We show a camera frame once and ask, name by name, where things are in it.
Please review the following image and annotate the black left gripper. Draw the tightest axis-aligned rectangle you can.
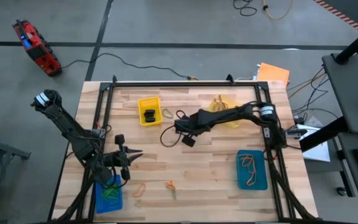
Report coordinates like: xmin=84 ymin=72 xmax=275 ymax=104
xmin=104 ymin=147 xmax=144 ymax=169

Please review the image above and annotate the tan rubber band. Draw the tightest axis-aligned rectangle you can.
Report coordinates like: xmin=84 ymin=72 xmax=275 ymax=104
xmin=211 ymin=95 xmax=229 ymax=112
xmin=212 ymin=98 xmax=225 ymax=112
xmin=218 ymin=95 xmax=229 ymax=110

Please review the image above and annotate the translucent yellow plastic basket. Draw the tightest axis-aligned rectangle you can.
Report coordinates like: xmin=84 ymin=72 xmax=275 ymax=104
xmin=208 ymin=94 xmax=244 ymax=129

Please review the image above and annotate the yellow perforated plastic basket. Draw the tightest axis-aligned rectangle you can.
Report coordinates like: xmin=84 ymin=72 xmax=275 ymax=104
xmin=137 ymin=96 xmax=163 ymax=128

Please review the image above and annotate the blue perforated plastic basket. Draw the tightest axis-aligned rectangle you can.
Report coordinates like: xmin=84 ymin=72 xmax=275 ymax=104
xmin=95 ymin=179 xmax=124 ymax=215

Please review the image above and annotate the teal plastic basket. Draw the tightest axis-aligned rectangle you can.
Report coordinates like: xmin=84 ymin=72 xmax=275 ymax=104
xmin=235 ymin=149 xmax=269 ymax=190

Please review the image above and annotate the orange paper sheet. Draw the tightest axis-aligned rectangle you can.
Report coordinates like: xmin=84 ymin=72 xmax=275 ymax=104
xmin=256 ymin=62 xmax=291 ymax=88

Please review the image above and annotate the white paper sheet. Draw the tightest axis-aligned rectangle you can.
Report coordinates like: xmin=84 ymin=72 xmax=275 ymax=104
xmin=296 ymin=123 xmax=331 ymax=163

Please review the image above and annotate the black cart crossbar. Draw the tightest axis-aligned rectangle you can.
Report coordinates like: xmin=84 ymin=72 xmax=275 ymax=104
xmin=300 ymin=116 xmax=345 ymax=153

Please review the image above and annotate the grey cart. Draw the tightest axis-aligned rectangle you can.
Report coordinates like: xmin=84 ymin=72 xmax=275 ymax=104
xmin=321 ymin=52 xmax=358 ymax=210

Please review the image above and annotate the black pole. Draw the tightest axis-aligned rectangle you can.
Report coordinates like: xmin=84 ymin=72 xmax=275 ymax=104
xmin=334 ymin=18 xmax=358 ymax=65

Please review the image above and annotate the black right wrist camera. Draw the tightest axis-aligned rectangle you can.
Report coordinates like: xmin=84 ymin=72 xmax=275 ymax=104
xmin=181 ymin=134 xmax=197 ymax=148

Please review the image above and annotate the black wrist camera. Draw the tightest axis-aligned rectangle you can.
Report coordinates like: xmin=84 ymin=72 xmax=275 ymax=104
xmin=119 ymin=167 xmax=132 ymax=182
xmin=181 ymin=134 xmax=197 ymax=148

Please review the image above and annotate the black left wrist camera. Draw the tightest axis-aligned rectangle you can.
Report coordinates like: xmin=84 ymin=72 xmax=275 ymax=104
xmin=119 ymin=167 xmax=132 ymax=182

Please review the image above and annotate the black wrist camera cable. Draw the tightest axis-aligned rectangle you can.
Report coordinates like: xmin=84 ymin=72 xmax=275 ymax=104
xmin=159 ymin=109 xmax=188 ymax=148
xmin=103 ymin=166 xmax=129 ymax=190

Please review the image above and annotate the black power cable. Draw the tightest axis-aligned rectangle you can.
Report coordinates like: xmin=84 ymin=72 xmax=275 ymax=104
xmin=60 ymin=52 xmax=197 ymax=81

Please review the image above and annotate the black cable bundle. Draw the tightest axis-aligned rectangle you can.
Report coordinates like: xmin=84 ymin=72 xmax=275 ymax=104
xmin=286 ymin=63 xmax=341 ymax=125

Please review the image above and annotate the black coiled cable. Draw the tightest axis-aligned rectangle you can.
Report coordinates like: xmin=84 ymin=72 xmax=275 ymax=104
xmin=232 ymin=0 xmax=258 ymax=17

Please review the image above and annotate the yellow cable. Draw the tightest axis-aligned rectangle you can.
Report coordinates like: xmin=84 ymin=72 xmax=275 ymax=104
xmin=262 ymin=0 xmax=294 ymax=21

